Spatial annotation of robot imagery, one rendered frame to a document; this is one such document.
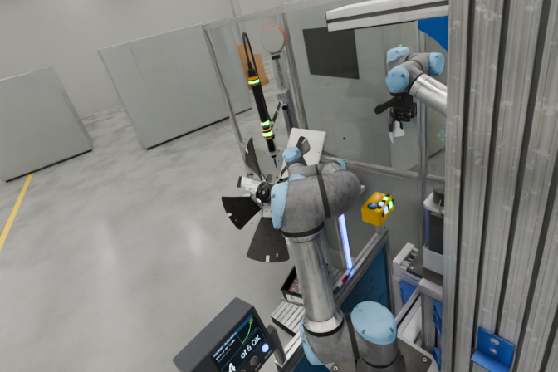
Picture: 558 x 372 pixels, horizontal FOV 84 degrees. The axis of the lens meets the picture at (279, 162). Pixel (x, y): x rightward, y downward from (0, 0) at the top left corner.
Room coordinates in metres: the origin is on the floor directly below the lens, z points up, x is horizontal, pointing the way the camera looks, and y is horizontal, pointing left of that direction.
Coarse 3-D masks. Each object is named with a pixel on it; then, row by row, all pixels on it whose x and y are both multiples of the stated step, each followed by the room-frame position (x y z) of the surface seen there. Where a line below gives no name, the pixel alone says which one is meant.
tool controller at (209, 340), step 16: (240, 304) 0.72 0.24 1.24; (224, 320) 0.68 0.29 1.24; (240, 320) 0.66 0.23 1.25; (256, 320) 0.67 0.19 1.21; (208, 336) 0.64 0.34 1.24; (224, 336) 0.62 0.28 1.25; (240, 336) 0.63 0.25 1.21; (256, 336) 0.65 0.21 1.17; (192, 352) 0.60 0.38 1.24; (208, 352) 0.58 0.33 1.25; (224, 352) 0.59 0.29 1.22; (240, 352) 0.61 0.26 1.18; (256, 352) 0.63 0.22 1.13; (272, 352) 0.65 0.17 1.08; (192, 368) 0.54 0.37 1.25; (208, 368) 0.56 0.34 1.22; (240, 368) 0.58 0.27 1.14; (256, 368) 0.60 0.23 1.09
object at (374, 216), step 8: (376, 192) 1.37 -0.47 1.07; (368, 200) 1.31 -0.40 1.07; (376, 200) 1.30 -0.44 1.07; (368, 208) 1.25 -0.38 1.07; (376, 208) 1.23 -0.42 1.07; (392, 208) 1.29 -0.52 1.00; (368, 216) 1.25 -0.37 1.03; (376, 216) 1.21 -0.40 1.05; (384, 216) 1.24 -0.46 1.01; (376, 224) 1.21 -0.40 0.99
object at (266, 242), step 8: (264, 224) 1.33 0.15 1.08; (272, 224) 1.33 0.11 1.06; (256, 232) 1.31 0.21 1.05; (264, 232) 1.30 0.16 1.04; (272, 232) 1.30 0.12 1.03; (280, 232) 1.30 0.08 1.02; (256, 240) 1.29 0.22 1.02; (264, 240) 1.28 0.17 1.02; (272, 240) 1.27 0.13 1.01; (280, 240) 1.27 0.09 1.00; (256, 248) 1.26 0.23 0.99; (264, 248) 1.25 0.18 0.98; (272, 248) 1.25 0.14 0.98; (280, 248) 1.24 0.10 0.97; (248, 256) 1.26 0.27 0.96; (256, 256) 1.24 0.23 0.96; (264, 256) 1.23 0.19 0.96; (272, 256) 1.22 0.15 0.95; (280, 256) 1.22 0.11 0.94; (288, 256) 1.21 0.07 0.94
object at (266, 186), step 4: (260, 184) 1.45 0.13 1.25; (264, 184) 1.44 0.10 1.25; (268, 184) 1.40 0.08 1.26; (272, 184) 1.42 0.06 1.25; (260, 188) 1.43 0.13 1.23; (264, 188) 1.42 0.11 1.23; (268, 188) 1.40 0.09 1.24; (256, 192) 1.44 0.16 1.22; (260, 192) 1.42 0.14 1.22; (268, 192) 1.39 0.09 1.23; (256, 196) 1.42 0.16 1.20; (260, 196) 1.41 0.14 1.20; (264, 196) 1.40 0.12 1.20; (268, 196) 1.38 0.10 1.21; (260, 200) 1.39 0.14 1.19; (264, 200) 1.38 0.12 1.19; (268, 200) 1.36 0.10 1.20; (268, 204) 1.39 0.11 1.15
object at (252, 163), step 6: (252, 144) 1.64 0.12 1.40; (246, 150) 1.73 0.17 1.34; (252, 150) 1.63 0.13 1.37; (246, 156) 1.74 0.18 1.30; (252, 156) 1.63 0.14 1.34; (246, 162) 1.75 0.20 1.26; (252, 162) 1.63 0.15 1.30; (252, 168) 1.67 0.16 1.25; (258, 168) 1.54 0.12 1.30; (258, 174) 1.57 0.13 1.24
